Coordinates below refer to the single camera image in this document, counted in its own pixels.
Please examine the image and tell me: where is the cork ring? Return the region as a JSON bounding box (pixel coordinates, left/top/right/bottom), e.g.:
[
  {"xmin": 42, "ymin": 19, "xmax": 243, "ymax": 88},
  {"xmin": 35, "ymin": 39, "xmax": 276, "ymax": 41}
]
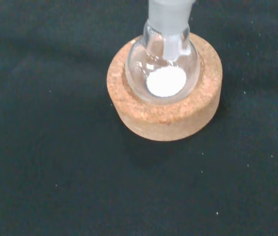
[{"xmin": 106, "ymin": 33, "xmax": 223, "ymax": 142}]

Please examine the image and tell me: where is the black bench cloth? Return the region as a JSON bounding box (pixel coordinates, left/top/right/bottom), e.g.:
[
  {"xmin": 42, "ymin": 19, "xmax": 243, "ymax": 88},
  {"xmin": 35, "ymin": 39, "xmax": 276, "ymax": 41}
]
[{"xmin": 0, "ymin": 0, "xmax": 278, "ymax": 236}]

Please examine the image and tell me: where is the clear round-bottom flask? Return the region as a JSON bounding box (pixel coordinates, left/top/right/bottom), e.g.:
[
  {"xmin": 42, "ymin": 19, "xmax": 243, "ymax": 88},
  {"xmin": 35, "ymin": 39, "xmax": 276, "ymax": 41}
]
[{"xmin": 124, "ymin": 0, "xmax": 201, "ymax": 105}]

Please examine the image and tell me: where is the white powder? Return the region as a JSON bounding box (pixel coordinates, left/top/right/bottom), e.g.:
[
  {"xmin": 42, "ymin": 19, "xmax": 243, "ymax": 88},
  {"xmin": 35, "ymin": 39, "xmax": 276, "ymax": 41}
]
[{"xmin": 145, "ymin": 67, "xmax": 187, "ymax": 98}]

